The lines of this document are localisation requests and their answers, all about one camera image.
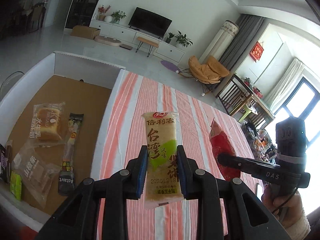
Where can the dark brown snack stick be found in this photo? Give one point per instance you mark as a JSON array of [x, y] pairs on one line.
[[8, 152]]

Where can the dark wooden chair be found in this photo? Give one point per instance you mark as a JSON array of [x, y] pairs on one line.
[[234, 95]]

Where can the leafy plant white pot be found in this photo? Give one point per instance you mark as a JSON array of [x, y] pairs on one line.
[[115, 17]]

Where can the green sausage snack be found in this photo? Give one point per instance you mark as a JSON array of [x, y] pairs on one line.
[[66, 183]]

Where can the brown Snickers bar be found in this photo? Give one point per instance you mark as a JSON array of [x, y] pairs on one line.
[[3, 164]]

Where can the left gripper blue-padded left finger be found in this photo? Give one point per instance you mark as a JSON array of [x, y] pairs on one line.
[[99, 206]]

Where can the brown cardboard box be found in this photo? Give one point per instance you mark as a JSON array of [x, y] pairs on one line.
[[85, 32]]

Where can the clear hawthorn strips bag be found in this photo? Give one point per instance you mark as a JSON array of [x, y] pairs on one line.
[[37, 175]]

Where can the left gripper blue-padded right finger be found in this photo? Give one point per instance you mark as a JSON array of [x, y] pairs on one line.
[[226, 209]]

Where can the grey curtain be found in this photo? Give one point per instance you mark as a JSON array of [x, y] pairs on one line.
[[248, 28]]

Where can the white standing air conditioner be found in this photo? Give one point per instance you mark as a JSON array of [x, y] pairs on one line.
[[221, 41]]

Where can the cluttered wooden side table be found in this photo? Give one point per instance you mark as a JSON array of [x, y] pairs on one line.
[[264, 115]]

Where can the yellow rice cake packet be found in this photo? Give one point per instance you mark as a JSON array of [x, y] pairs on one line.
[[162, 184]]

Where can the red snack packet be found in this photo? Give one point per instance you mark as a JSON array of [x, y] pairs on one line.
[[221, 144]]

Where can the orange striped tablecloth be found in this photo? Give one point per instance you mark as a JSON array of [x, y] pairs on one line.
[[135, 111]]

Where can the white TV cabinet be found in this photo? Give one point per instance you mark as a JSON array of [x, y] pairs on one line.
[[140, 40]]

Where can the green cracker packet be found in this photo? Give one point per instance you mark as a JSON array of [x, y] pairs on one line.
[[16, 185]]

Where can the small dark potted plant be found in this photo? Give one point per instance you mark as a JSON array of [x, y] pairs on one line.
[[170, 37]]

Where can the red wall decoration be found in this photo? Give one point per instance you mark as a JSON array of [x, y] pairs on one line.
[[256, 52]]

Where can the black television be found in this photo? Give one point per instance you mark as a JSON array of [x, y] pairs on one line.
[[150, 22]]

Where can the white cardboard box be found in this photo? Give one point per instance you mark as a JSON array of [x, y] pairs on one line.
[[84, 85]]

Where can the orange lounge chair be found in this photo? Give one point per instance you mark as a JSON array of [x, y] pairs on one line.
[[207, 74]]

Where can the green potted plant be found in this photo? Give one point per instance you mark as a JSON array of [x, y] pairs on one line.
[[182, 41]]

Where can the round pink floor cushion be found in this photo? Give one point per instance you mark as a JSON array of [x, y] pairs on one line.
[[108, 41]]

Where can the red flower vase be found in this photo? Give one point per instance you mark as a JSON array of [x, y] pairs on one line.
[[102, 10]]

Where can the packaged bread loaf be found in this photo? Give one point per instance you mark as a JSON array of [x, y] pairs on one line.
[[46, 124]]

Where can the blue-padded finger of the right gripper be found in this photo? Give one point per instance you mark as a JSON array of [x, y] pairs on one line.
[[257, 169]]

